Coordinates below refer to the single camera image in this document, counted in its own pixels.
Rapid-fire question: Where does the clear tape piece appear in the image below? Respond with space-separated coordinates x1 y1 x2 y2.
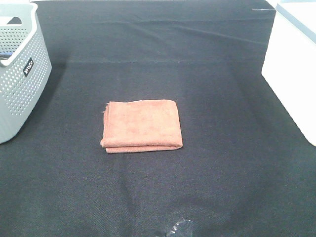
165 218 193 237

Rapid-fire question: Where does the white box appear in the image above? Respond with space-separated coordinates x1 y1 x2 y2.
262 0 316 145

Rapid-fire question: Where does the black fabric table mat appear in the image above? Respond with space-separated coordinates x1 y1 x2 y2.
0 0 316 237

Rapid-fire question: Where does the grey perforated plastic basket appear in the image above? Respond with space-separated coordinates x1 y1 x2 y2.
0 0 52 143

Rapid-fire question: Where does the orange-brown towel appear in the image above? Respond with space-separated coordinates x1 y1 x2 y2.
100 99 183 154

